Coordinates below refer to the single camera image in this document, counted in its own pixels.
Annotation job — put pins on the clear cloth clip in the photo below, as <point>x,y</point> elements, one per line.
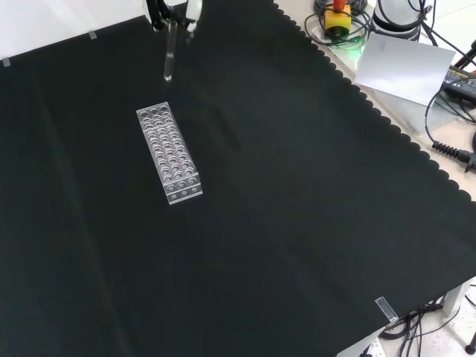
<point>386,309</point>

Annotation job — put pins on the yellow emergency stop button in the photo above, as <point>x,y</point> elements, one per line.
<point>337,20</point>

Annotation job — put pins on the pale board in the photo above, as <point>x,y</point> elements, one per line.
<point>403,68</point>

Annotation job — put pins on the grey tape piece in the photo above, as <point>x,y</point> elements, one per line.
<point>5,61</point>
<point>92,35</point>

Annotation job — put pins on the clear plastic test tube rack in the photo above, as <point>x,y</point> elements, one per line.
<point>167,152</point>

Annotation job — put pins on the clear glass test tube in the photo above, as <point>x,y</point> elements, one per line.
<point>170,56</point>

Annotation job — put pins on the black bench cloth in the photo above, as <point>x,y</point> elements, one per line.
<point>238,208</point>

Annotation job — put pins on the black power adapter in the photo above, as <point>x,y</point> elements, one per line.
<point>461,82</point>

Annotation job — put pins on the white bench leg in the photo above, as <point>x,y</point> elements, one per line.
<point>455,297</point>

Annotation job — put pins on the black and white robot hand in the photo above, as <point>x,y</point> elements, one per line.
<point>193,15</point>

